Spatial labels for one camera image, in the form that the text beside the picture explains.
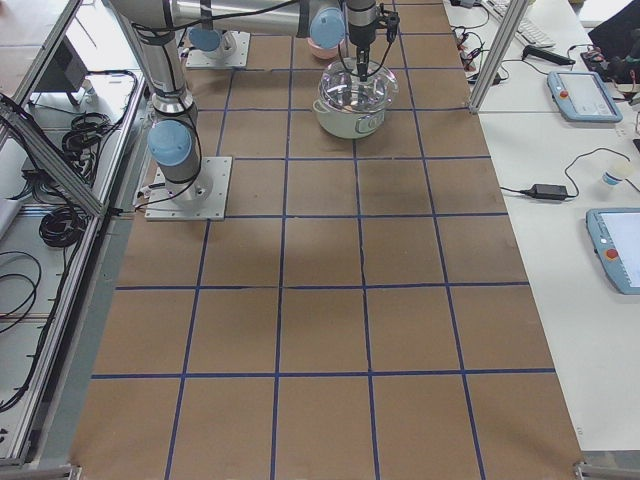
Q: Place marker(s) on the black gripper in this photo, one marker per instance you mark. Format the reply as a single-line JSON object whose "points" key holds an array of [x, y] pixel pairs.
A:
{"points": [[361, 27]]}

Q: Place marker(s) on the pale green cooking pot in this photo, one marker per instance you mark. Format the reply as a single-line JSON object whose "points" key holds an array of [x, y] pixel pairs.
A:
{"points": [[352, 114]]}

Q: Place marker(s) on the black power brick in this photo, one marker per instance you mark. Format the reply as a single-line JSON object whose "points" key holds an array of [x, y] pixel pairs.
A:
{"points": [[549, 192]]}

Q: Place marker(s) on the pink plastic bowl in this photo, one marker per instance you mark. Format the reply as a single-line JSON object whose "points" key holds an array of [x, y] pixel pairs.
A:
{"points": [[322, 53]]}

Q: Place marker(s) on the teach pendant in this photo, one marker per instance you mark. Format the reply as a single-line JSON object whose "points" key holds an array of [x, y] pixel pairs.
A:
{"points": [[582, 97], [614, 233]]}

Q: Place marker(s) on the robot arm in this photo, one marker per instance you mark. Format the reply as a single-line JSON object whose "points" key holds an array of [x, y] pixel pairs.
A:
{"points": [[173, 140], [327, 23]]}

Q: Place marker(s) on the aluminium frame post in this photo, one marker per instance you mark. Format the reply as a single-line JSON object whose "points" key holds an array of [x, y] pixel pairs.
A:
{"points": [[503, 38]]}

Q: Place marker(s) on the lower teach pendant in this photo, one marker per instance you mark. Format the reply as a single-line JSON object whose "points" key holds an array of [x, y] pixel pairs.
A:
{"points": [[614, 233]]}

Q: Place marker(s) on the white keyboard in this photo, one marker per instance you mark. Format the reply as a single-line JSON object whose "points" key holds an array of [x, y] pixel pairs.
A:
{"points": [[527, 31]]}

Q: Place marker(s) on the glass pot lid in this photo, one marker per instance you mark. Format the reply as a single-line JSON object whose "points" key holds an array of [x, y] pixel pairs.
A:
{"points": [[342, 89]]}

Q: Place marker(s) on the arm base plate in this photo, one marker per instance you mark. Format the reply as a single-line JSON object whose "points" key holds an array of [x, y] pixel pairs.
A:
{"points": [[205, 199], [217, 49]]}

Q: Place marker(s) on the black handheld device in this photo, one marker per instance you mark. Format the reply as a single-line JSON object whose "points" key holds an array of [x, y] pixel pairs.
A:
{"points": [[546, 55]]}

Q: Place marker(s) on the upper teach pendant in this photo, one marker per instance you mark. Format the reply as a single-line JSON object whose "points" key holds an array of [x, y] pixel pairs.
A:
{"points": [[582, 97]]}

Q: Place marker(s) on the white paper cup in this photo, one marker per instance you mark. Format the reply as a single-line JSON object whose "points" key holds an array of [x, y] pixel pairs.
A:
{"points": [[617, 172]]}

